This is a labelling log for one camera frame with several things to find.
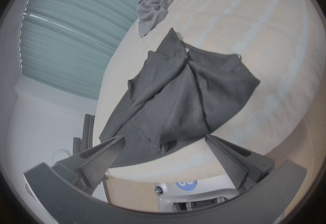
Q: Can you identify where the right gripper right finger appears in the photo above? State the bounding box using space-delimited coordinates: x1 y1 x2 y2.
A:
205 134 276 191

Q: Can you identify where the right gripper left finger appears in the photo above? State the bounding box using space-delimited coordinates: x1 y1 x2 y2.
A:
52 136 126 190

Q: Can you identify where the blue-green curtain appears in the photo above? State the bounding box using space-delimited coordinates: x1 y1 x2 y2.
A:
19 14 115 101
25 0 168 52

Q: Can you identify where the black T-shirt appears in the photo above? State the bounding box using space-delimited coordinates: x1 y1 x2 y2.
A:
99 28 261 169

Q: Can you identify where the black chest of drawers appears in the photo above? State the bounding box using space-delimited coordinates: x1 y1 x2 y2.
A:
73 114 95 155

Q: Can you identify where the grey garment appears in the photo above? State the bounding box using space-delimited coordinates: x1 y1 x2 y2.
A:
136 0 170 38

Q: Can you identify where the round white mirror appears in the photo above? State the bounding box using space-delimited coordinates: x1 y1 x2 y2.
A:
52 149 72 165

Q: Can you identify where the bed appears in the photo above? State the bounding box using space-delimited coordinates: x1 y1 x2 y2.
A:
95 0 316 185

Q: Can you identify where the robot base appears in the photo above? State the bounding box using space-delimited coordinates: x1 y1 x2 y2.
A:
154 173 241 214

